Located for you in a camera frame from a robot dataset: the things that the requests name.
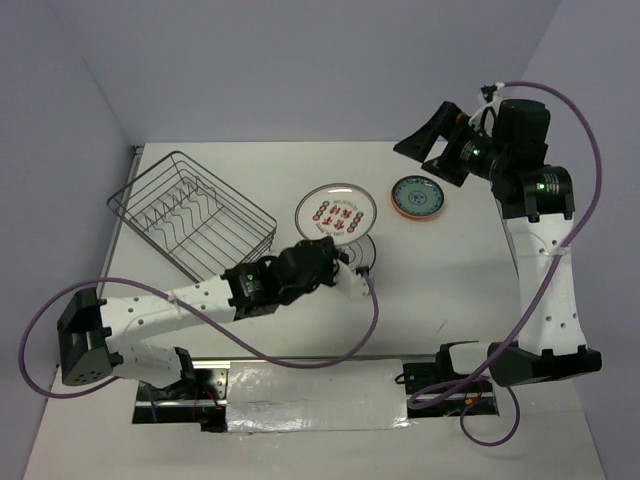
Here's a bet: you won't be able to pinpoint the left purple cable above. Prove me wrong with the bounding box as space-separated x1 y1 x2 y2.
18 269 380 424

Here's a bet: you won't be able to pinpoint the metal base rail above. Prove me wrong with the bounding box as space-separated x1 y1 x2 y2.
132 359 499 434

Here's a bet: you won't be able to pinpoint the green blue floral plate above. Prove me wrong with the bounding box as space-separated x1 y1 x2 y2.
390 174 446 220

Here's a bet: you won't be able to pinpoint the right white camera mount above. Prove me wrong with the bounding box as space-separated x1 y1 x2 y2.
468 82 505 136

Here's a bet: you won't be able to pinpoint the white plate red characters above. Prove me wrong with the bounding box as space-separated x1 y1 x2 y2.
294 183 378 246

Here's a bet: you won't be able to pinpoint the silver foil tape sheet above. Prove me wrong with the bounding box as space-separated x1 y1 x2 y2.
226 360 409 433

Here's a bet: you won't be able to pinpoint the purple cable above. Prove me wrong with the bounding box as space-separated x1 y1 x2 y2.
18 269 380 424
407 80 601 446

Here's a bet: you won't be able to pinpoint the metal wire dish rack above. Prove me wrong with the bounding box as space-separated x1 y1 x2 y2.
106 150 277 282

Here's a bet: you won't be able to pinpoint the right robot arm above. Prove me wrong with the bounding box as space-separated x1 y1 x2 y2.
394 99 602 391

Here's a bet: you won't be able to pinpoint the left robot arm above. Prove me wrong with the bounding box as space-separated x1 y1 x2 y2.
57 238 364 399

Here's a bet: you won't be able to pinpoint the white enamel plate green rim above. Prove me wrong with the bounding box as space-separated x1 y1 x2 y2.
339 234 377 271

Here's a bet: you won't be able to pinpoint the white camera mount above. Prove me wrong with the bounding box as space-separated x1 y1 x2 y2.
468 82 505 136
334 262 370 299

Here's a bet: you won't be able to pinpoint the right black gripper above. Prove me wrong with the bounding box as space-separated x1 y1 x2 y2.
393 100 508 187

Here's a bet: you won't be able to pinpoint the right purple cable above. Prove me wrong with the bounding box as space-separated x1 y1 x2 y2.
407 80 601 446

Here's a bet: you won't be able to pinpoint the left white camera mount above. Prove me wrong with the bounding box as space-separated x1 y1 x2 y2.
334 262 370 299

